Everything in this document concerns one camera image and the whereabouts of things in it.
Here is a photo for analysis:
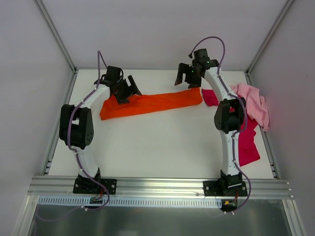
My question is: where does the right aluminium frame post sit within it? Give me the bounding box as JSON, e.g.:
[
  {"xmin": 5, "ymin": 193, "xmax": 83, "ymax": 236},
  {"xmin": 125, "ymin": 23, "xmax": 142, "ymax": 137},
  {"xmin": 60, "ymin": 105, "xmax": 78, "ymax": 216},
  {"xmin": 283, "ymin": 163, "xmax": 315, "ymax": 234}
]
[{"xmin": 245, "ymin": 0, "xmax": 295, "ymax": 74}]

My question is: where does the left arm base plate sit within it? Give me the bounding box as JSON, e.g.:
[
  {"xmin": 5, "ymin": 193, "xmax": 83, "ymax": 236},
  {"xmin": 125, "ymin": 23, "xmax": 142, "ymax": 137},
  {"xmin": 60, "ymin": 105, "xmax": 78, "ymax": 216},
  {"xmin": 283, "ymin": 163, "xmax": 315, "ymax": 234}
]
[{"xmin": 72, "ymin": 178, "xmax": 117, "ymax": 195}]

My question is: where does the magenta t shirt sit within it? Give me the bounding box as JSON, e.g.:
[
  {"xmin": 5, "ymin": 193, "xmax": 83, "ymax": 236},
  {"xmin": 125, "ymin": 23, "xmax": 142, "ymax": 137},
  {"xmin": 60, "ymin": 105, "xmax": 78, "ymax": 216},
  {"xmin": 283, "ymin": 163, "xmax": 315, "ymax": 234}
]
[{"xmin": 201, "ymin": 89, "xmax": 260, "ymax": 167}]

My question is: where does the white slotted cable duct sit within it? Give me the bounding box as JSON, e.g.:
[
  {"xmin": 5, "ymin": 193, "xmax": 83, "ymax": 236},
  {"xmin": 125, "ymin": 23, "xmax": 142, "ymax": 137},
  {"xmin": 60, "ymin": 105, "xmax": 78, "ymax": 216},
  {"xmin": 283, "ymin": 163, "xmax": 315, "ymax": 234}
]
[{"xmin": 37, "ymin": 196, "xmax": 222, "ymax": 209}]

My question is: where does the orange t shirt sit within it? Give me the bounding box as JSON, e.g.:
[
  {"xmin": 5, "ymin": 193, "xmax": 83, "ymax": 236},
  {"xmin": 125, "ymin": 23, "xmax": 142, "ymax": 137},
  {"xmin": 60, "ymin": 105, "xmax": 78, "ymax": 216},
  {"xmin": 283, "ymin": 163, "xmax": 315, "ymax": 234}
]
[{"xmin": 99, "ymin": 88, "xmax": 203, "ymax": 120}]

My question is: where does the aluminium frame post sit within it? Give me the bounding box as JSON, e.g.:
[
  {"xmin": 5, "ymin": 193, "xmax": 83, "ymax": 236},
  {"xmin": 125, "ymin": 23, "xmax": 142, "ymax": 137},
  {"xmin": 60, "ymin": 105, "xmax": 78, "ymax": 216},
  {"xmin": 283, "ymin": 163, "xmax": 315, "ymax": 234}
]
[
  {"xmin": 245, "ymin": 0, "xmax": 295, "ymax": 74},
  {"xmin": 34, "ymin": 0, "xmax": 79, "ymax": 74}
]

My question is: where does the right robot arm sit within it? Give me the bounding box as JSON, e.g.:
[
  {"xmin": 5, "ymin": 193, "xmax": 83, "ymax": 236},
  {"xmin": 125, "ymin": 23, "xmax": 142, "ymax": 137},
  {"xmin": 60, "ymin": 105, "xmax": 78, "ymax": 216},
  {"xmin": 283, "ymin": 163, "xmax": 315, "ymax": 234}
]
[{"xmin": 175, "ymin": 49, "xmax": 247, "ymax": 196}]

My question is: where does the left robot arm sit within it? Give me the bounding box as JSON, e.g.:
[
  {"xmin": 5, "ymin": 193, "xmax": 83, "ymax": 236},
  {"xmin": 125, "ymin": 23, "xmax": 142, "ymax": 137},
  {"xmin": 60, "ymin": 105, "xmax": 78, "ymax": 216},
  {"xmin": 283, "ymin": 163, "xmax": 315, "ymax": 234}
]
[{"xmin": 59, "ymin": 66, "xmax": 141, "ymax": 195}]

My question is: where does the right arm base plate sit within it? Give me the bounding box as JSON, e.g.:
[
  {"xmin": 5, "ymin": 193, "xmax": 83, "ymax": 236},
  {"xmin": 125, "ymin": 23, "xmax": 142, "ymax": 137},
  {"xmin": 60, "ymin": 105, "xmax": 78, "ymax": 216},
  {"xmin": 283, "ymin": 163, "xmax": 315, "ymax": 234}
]
[{"xmin": 203, "ymin": 180, "xmax": 248, "ymax": 197}]

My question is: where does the light pink t shirt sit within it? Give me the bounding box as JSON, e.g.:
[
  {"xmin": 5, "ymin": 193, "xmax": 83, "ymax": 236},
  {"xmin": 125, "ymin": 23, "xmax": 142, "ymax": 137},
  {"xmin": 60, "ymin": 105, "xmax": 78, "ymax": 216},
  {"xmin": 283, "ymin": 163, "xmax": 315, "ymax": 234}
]
[{"xmin": 231, "ymin": 83, "xmax": 269, "ymax": 132}]

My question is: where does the left aluminium frame post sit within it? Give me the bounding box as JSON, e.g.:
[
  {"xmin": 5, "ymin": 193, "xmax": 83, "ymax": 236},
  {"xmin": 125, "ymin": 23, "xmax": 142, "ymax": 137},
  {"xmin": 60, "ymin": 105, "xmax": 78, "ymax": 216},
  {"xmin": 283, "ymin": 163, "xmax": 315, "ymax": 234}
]
[{"xmin": 34, "ymin": 0, "xmax": 79, "ymax": 74}]

